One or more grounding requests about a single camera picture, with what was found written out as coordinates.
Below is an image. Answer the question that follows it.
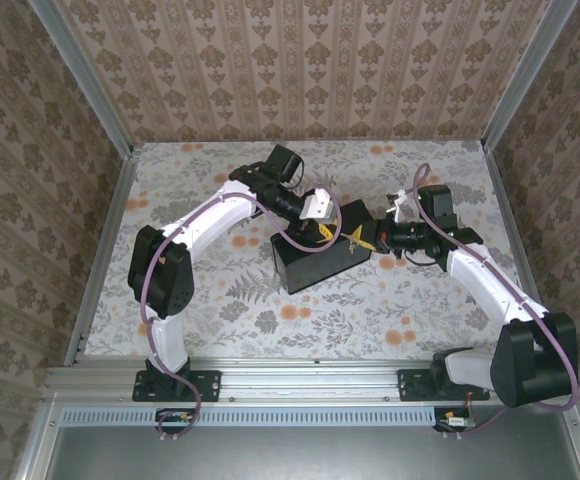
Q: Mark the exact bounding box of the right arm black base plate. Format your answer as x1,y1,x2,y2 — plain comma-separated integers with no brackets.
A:
397,368,491,403

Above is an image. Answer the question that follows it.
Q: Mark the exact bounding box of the floral table cover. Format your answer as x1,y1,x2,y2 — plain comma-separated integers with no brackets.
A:
84,140,546,361

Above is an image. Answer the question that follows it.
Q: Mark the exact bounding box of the black box with painting print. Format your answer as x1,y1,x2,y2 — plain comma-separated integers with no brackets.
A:
269,198,377,295

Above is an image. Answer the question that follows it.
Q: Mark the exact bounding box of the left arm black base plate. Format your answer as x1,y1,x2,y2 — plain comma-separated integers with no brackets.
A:
132,369,221,403

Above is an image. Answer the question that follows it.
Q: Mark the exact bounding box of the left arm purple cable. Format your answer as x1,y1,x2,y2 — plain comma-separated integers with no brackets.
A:
139,192,344,442

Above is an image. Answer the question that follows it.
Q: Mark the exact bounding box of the aluminium side rail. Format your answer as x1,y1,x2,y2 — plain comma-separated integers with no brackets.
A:
63,147,142,366
483,144,564,365

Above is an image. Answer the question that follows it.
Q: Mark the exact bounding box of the aluminium mounting rail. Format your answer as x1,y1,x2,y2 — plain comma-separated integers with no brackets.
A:
42,357,580,406

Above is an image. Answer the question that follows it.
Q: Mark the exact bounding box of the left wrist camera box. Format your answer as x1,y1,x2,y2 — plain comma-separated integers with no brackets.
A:
298,186,335,225

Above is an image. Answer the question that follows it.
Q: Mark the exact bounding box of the aluminium frame post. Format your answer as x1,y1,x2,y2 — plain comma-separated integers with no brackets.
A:
27,0,137,157
480,0,580,151

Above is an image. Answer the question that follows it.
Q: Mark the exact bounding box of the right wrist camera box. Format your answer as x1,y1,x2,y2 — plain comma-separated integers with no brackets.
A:
386,191,407,222

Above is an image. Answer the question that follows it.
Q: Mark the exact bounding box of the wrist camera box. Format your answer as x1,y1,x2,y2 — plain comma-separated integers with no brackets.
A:
386,191,407,222
298,186,335,225

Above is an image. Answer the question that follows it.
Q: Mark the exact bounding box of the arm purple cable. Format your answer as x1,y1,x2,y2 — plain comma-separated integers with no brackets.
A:
394,162,580,441
139,192,344,442

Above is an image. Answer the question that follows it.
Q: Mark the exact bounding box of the grey metal panel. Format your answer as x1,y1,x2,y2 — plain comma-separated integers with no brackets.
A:
14,404,580,480

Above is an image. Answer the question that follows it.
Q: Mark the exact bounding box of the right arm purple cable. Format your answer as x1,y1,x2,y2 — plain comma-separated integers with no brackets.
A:
394,162,580,441

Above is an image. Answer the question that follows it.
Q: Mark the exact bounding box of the slotted grey cable duct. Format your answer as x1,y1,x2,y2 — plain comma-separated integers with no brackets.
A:
61,405,439,428

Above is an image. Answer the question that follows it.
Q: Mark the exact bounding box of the black connector board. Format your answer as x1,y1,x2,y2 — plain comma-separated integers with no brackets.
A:
433,405,475,441
155,407,197,444

